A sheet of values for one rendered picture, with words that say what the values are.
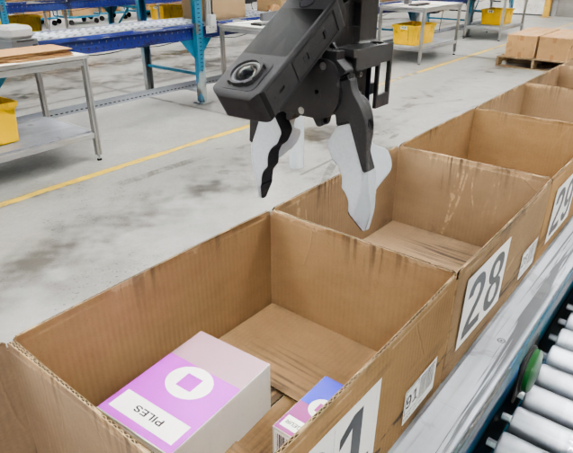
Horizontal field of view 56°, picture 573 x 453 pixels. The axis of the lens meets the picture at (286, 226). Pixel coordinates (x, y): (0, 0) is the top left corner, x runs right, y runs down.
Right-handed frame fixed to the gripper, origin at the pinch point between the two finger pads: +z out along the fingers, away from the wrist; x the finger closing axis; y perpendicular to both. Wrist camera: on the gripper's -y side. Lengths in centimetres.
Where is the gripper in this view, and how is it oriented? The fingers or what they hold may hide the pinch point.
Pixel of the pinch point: (305, 208)
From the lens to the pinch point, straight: 48.1
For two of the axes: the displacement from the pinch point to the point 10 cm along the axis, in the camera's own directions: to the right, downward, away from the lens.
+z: 0.0, 9.0, 4.4
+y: 6.3, -3.4, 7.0
